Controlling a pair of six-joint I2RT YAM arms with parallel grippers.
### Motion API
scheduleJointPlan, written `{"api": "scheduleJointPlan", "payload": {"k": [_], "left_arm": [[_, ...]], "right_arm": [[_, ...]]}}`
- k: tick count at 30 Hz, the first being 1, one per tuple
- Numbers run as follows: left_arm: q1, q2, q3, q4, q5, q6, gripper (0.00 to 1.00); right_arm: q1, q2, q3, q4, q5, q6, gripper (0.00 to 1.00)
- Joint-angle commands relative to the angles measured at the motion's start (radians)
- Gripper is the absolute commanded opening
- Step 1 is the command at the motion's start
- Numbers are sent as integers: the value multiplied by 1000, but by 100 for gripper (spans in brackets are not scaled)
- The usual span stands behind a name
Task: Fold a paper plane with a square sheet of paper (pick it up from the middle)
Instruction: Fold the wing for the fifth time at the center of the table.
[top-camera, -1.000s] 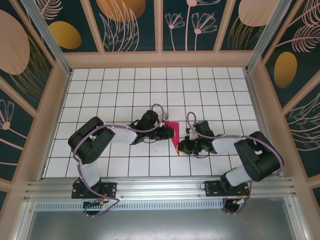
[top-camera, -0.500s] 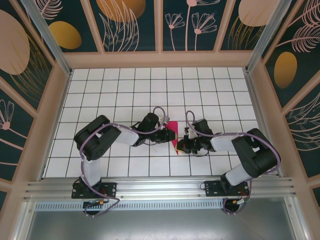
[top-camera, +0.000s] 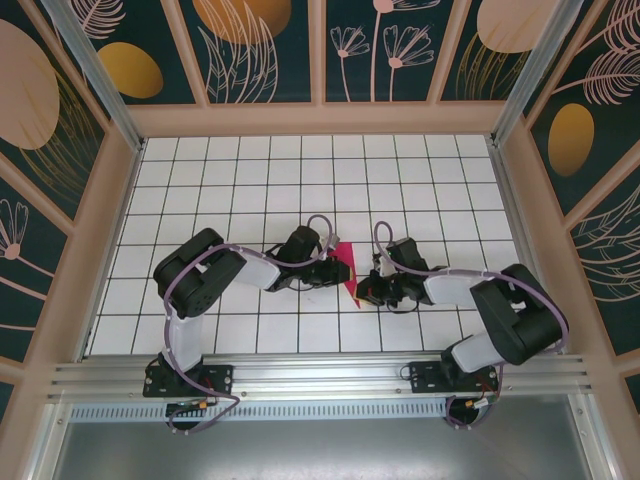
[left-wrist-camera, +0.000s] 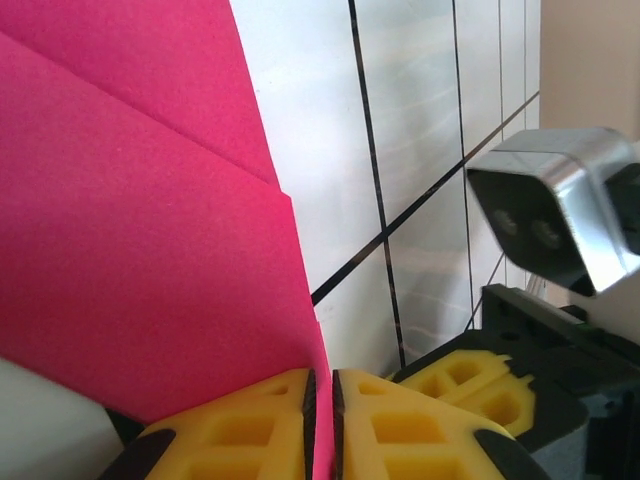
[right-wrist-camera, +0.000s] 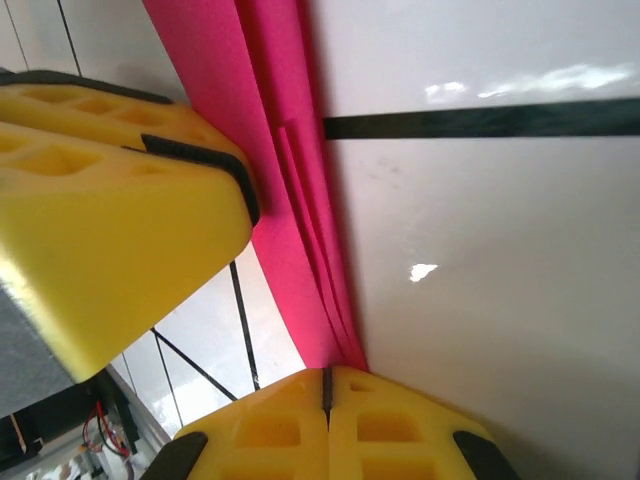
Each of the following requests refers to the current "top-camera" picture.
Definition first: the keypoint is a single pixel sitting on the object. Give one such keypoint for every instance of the pink square paper sheet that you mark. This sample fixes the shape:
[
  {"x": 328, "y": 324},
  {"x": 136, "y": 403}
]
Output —
[{"x": 348, "y": 252}]

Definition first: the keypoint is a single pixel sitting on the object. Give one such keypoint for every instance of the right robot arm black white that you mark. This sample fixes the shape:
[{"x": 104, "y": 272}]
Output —
[{"x": 520, "y": 315}]

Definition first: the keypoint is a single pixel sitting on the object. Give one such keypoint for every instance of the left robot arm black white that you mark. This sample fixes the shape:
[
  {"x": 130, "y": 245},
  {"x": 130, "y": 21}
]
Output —
[{"x": 195, "y": 280}]

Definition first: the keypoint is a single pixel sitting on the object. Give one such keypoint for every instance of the grey metal sheet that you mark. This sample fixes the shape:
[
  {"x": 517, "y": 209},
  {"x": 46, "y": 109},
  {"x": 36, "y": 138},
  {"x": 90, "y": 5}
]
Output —
[{"x": 320, "y": 450}]

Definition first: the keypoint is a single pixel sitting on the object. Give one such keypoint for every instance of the aluminium mounting rail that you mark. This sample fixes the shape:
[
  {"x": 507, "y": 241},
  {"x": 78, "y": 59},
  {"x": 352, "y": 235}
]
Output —
[{"x": 320, "y": 377}]

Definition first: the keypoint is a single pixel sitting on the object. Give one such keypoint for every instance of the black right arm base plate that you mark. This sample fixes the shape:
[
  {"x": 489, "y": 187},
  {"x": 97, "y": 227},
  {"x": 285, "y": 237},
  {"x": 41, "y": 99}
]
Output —
[{"x": 425, "y": 382}]

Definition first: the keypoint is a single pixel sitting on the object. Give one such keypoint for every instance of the aluminium side rail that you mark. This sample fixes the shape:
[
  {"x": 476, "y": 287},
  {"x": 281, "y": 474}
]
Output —
[{"x": 525, "y": 250}]

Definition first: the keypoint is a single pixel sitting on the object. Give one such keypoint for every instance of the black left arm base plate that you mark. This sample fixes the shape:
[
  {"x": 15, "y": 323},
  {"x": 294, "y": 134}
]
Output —
[{"x": 220, "y": 380}]

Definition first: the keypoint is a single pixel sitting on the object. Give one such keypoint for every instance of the aluminium frame post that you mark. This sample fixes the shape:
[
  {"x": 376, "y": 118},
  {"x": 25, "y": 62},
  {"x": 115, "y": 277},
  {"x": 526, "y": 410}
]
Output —
[
  {"x": 537, "y": 75},
  {"x": 97, "y": 75}
]

